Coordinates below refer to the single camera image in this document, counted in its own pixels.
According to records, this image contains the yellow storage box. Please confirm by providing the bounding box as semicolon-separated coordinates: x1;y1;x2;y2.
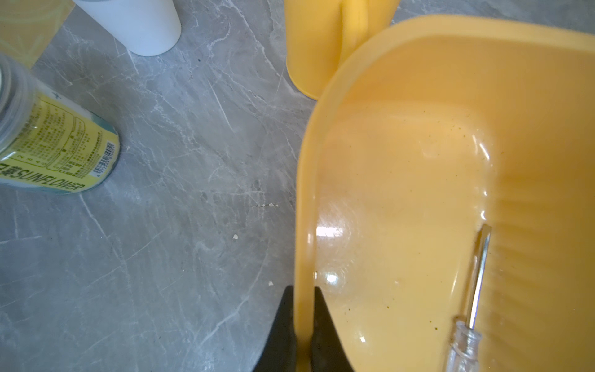
295;15;594;371

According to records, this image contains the round tape tin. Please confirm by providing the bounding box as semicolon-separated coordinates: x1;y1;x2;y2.
1;54;120;194

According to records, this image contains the clear handle screwdriver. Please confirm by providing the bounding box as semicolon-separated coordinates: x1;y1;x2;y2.
444;224;492;372

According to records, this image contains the white potted plant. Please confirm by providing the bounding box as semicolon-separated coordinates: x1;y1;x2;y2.
75;0;181;57

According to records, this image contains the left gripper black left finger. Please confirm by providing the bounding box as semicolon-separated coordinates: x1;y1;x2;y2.
253;286;297;372

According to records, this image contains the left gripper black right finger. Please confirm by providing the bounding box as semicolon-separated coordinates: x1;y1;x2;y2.
310;287;354;372

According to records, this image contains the yellow watering can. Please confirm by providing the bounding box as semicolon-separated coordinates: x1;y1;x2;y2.
284;0;400;100

